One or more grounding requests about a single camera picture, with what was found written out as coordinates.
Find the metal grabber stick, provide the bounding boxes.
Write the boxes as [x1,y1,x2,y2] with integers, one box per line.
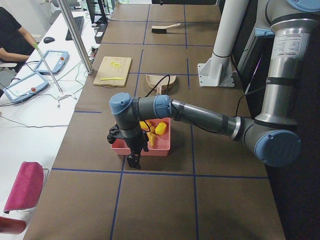
[33,42,63,95]

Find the aluminium frame post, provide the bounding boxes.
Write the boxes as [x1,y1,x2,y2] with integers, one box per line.
[57,0,94,75]

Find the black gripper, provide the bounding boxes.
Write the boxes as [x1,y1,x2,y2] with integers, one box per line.
[124,136,149,169]

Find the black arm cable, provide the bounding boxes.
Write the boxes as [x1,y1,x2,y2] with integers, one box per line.
[139,74,173,136]

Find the black keyboard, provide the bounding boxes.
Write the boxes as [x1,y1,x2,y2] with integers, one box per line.
[65,16,84,41]

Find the beige hand brush black bristles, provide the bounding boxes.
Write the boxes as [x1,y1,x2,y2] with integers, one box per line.
[151,23,181,34]

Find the black computer mouse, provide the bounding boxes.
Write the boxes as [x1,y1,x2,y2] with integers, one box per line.
[43,37,55,44]

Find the far blue teach pendant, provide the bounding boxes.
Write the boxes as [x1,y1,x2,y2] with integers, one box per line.
[33,50,69,75]

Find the pink plastic bin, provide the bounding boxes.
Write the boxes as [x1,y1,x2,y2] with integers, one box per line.
[110,117,171,157]

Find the magenta cloth on stand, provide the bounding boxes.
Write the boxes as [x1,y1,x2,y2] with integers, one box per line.
[3,162,45,214]

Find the lemon slice toy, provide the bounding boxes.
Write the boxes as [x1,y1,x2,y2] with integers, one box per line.
[109,60,117,66]
[113,62,121,69]

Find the yellow-green plastic knife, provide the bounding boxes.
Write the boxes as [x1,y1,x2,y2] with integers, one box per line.
[99,77,124,81]

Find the near blue teach pendant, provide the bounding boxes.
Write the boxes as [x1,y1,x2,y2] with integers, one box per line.
[3,72,49,103]

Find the blue teach pendant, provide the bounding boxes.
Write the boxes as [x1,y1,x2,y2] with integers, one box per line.
[33,50,69,75]
[3,72,49,103]

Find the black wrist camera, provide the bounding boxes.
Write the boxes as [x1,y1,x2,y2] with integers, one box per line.
[106,124,125,145]

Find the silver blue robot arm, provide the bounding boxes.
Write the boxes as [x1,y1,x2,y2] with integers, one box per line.
[107,0,320,169]

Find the seated person black shirt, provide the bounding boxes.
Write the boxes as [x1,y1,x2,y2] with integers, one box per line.
[0,6,37,63]

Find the yellow potato toy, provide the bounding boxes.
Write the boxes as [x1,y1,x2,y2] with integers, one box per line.
[155,121,167,135]

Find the wooden cutting board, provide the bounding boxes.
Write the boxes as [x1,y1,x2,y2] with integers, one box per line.
[93,56,132,88]

